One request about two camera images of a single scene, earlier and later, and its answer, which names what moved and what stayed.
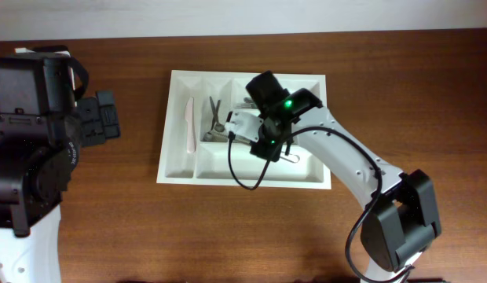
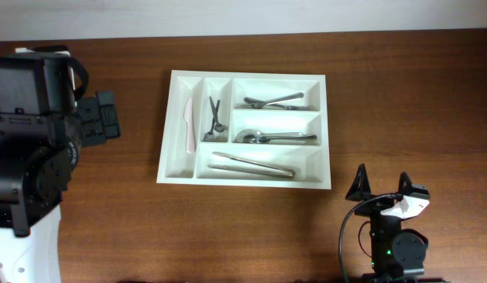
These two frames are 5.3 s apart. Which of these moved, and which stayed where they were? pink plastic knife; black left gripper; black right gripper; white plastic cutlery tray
Moved: black right gripper
Stayed: pink plastic knife; black left gripper; white plastic cutlery tray
